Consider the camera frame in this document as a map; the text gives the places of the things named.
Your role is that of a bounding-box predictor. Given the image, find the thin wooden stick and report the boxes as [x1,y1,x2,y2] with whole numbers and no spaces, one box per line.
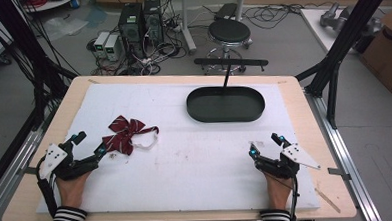
[313,185,343,215]

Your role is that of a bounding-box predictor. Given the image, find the black round stool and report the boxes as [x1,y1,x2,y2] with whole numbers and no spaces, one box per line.
[199,17,255,76]

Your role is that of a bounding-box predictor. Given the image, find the brown cardboard box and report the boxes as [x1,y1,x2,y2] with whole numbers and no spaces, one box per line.
[357,4,392,101]

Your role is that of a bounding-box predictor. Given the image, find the person's right striped sleeve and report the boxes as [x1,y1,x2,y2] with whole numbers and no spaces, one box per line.
[258,207,293,221]

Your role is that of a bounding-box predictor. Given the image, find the black computer tower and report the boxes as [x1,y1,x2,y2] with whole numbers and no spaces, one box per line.
[116,2,147,60]
[141,0,165,45]

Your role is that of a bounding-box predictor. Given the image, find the person's right hand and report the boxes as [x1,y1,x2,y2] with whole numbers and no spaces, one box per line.
[264,169,295,213]

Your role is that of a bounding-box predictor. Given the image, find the aluminium rail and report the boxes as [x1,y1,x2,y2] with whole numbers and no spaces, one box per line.
[0,106,64,221]
[303,84,384,221]

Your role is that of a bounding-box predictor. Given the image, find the black metal frame stand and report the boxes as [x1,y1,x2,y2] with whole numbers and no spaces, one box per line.
[291,0,392,132]
[0,0,85,197]

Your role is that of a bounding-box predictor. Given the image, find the hand-held gripper black cable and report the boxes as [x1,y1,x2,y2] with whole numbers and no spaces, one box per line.
[226,171,302,221]
[34,156,60,220]

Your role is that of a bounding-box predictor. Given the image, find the white power supply unit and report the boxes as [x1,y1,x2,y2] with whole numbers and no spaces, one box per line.
[104,33,122,62]
[91,30,112,59]

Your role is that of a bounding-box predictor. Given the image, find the round white table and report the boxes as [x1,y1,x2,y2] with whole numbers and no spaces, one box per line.
[21,0,82,14]

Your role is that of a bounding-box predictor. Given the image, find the black oval tray with stand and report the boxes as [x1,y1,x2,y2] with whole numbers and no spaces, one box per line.
[184,54,273,126]

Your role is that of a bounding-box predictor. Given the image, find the loose black floor cables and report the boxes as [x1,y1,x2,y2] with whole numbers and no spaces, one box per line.
[201,0,342,34]

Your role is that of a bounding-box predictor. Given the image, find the black flat case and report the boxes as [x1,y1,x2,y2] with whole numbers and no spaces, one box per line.
[212,2,240,22]

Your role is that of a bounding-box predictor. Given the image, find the right hand-held gripper black cable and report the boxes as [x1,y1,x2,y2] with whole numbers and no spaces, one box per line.
[226,171,302,221]

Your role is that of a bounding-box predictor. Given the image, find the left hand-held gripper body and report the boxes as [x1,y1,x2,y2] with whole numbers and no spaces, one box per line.
[34,140,101,184]

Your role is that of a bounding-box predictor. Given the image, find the person's left hand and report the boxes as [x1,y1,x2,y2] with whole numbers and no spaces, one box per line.
[55,170,94,211]

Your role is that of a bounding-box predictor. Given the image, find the left hand-held gripper black cable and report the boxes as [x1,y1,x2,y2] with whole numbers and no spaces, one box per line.
[34,156,60,220]

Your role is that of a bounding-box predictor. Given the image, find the person's striped sleeve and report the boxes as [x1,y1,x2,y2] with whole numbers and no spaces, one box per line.
[36,204,89,221]
[258,207,293,221]

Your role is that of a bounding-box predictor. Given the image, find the dark red striped bow tie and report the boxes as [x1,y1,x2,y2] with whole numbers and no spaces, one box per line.
[100,113,162,159]

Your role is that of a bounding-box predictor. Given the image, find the white foam mat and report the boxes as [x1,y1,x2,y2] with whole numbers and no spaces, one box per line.
[30,72,321,221]

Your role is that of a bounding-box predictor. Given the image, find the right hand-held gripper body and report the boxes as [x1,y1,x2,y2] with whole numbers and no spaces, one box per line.
[253,141,322,182]

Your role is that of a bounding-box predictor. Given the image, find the wooden table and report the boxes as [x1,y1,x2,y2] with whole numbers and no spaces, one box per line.
[0,64,359,221]

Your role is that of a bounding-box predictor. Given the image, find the person's left striped sleeve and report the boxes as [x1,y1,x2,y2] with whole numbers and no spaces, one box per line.
[36,204,89,221]

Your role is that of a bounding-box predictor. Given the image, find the white desk leg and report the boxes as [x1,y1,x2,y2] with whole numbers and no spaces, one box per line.
[178,0,199,56]

